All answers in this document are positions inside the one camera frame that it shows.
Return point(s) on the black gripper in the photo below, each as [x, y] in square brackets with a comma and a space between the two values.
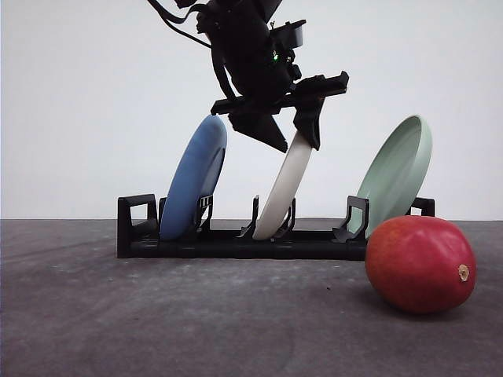
[262, 78]

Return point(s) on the white plate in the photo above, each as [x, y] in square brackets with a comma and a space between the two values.
[282, 189]

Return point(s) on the red pomegranate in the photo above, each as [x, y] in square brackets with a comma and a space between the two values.
[420, 264]

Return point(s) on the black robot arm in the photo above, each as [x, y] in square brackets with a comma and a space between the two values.
[259, 80]

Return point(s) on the blue plate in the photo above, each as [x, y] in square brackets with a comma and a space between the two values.
[195, 174]

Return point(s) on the green plate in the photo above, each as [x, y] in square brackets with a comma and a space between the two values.
[394, 175]

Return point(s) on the black dish rack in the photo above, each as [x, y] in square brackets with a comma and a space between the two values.
[140, 237]

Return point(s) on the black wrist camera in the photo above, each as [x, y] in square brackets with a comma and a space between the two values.
[287, 37]

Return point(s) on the black cable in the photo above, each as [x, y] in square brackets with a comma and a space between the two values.
[165, 17]

